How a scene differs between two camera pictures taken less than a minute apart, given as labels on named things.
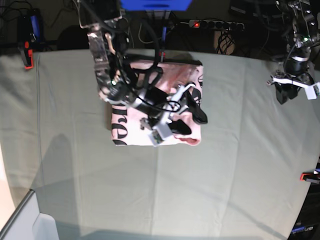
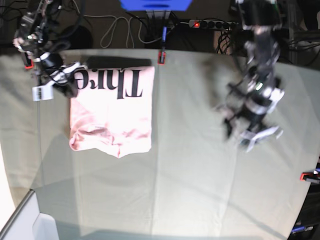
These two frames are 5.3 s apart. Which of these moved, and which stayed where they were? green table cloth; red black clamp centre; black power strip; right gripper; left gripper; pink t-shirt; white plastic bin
Moved: left gripper; pink t-shirt; right gripper
Stayed: white plastic bin; red black clamp centre; green table cloth; black power strip
